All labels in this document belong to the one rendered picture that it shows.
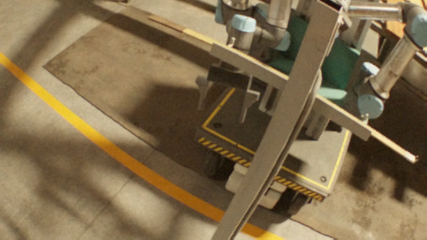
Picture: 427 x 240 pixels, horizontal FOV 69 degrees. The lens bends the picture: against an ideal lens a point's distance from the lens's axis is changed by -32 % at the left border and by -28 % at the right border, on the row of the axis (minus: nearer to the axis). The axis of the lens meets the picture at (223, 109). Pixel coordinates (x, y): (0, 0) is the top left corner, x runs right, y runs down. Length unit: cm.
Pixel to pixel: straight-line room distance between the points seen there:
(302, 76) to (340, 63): 78
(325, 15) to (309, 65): 15
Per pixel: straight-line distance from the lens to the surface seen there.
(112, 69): 260
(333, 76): 179
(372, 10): 148
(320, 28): 92
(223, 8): 159
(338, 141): 212
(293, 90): 101
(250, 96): 136
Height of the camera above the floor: 162
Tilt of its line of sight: 41 degrees down
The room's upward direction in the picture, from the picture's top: 19 degrees clockwise
